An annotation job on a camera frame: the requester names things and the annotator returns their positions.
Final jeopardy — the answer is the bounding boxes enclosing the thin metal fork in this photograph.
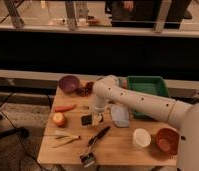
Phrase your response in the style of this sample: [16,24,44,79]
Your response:
[82,106,90,110]

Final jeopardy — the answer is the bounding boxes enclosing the black handled brush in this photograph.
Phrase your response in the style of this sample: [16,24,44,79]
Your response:
[80,126,110,168]

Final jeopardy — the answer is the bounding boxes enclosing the orange carrot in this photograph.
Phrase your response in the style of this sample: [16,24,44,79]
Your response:
[54,104,77,112]

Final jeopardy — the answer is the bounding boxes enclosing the wooden table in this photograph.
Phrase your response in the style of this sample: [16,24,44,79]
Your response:
[38,90,176,166]

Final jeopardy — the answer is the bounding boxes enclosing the green plastic tray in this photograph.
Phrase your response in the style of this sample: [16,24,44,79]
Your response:
[126,75,170,120]

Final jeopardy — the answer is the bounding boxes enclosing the grey blue cloth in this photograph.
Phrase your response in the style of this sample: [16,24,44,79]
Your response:
[110,105,129,128]

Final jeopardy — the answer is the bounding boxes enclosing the dark red grapes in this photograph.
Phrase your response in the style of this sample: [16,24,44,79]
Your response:
[76,82,94,97]

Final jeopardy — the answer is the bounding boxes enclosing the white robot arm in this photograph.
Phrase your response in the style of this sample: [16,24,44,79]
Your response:
[90,75,199,171]

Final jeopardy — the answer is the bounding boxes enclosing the red bowl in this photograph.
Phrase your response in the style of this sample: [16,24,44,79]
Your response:
[155,128,179,155]

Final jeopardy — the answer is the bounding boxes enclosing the red yellow apple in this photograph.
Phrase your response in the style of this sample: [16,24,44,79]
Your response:
[52,112,67,127]

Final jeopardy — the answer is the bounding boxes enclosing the white cup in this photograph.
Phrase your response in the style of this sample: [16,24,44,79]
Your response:
[132,128,151,148]

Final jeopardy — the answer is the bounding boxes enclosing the black eraser block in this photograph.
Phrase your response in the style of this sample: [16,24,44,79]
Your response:
[81,115,92,126]

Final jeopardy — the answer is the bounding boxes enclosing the purple bowl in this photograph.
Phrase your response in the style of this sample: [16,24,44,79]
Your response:
[58,75,80,93]

